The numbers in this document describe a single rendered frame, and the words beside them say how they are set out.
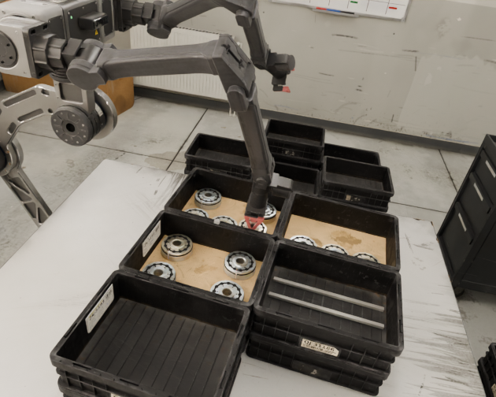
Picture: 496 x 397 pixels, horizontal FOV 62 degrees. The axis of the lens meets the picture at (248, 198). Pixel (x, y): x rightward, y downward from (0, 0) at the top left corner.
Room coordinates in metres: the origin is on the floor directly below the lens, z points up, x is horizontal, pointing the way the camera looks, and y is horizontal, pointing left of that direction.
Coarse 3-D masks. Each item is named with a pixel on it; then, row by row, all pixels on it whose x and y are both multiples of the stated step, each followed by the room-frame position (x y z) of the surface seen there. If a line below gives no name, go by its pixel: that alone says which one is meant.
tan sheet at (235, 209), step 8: (192, 200) 1.30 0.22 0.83; (224, 200) 1.33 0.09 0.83; (232, 200) 1.33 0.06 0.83; (184, 208) 1.24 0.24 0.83; (200, 208) 1.25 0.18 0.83; (224, 208) 1.27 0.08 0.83; (232, 208) 1.28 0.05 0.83; (240, 208) 1.29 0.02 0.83; (216, 216) 1.22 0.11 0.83; (232, 216) 1.23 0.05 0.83; (240, 216) 1.24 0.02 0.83; (272, 224) 1.21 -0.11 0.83; (272, 232) 1.17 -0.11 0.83
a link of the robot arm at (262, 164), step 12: (252, 84) 0.97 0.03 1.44; (228, 96) 0.89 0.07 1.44; (240, 96) 0.89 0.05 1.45; (252, 96) 0.94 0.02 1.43; (240, 108) 0.90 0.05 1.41; (252, 108) 0.94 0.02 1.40; (240, 120) 0.97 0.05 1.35; (252, 120) 0.96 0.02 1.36; (252, 132) 0.98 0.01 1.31; (264, 132) 1.01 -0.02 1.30; (252, 144) 1.00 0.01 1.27; (264, 144) 1.01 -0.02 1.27; (252, 156) 1.03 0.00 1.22; (264, 156) 1.02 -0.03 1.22; (252, 168) 1.05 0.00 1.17; (264, 168) 1.04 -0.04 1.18
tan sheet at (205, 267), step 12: (156, 252) 0.99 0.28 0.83; (192, 252) 1.01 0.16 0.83; (204, 252) 1.02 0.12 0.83; (216, 252) 1.02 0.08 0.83; (144, 264) 0.93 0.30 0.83; (180, 264) 0.95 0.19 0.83; (192, 264) 0.95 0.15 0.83; (204, 264) 0.96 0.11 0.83; (216, 264) 0.97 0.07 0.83; (180, 276) 0.89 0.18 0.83; (192, 276) 0.90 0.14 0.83; (204, 276) 0.91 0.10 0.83; (216, 276) 0.91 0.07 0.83; (228, 276) 0.92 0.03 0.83; (252, 276) 0.93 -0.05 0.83; (204, 288) 0.86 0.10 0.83; (252, 288) 0.88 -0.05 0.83
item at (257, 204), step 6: (252, 192) 1.11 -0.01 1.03; (252, 198) 1.10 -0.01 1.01; (258, 198) 1.10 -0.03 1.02; (264, 198) 1.10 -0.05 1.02; (252, 204) 1.10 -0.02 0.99; (258, 204) 1.10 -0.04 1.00; (264, 204) 1.11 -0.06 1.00; (246, 210) 1.07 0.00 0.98; (252, 210) 1.08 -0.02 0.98; (258, 210) 1.09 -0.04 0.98; (264, 210) 1.09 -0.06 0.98; (258, 216) 1.07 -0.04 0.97; (264, 216) 1.07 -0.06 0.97
